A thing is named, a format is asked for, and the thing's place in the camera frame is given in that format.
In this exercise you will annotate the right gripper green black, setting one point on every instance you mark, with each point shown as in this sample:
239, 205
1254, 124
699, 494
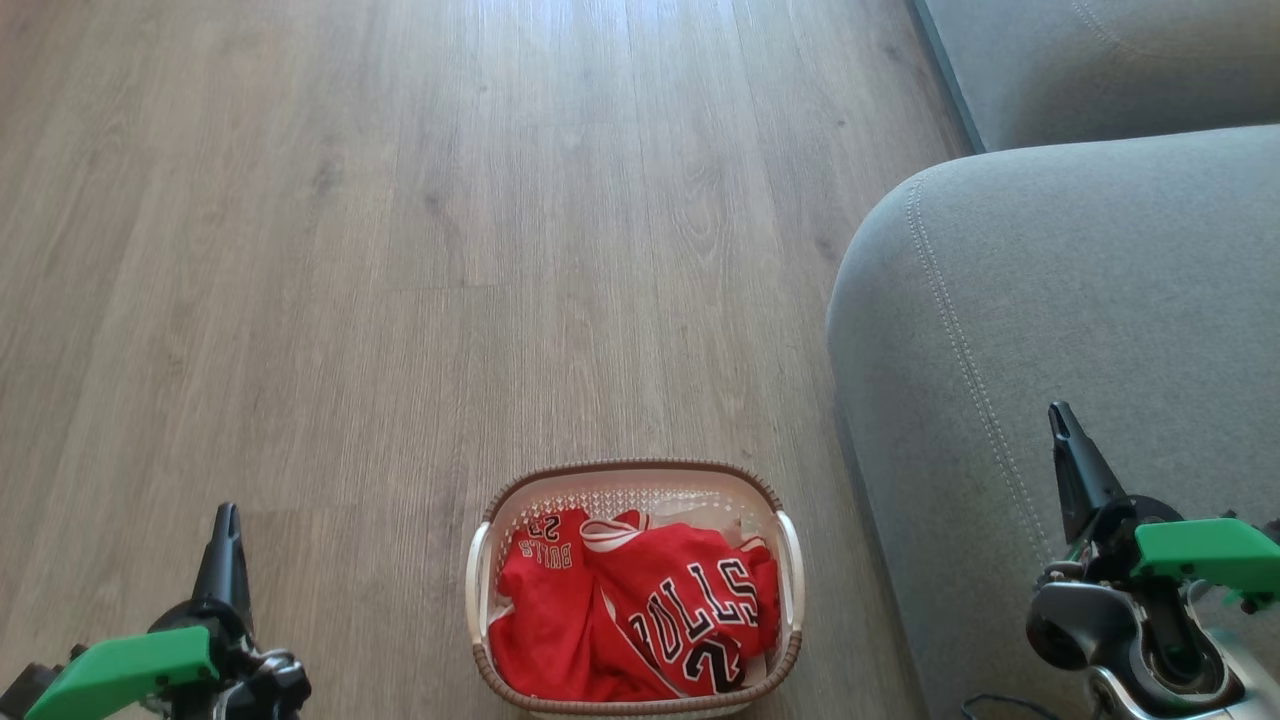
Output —
1200, 555

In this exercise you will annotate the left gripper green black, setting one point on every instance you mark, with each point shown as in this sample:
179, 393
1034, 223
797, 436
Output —
130, 665

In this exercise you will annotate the red Bulls shorts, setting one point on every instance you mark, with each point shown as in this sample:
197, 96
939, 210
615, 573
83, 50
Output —
545, 620

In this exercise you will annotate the red Bulls jersey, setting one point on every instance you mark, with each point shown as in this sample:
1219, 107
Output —
640, 575

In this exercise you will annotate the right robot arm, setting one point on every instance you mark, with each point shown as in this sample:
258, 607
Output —
1080, 620

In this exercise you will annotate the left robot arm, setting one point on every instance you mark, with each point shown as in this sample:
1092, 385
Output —
275, 690

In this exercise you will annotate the grey sofa with yellow back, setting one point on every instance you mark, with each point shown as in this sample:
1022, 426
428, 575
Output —
1100, 300

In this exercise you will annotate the white woven-rim laundry basket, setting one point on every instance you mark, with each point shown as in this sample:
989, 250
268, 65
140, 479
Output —
478, 580

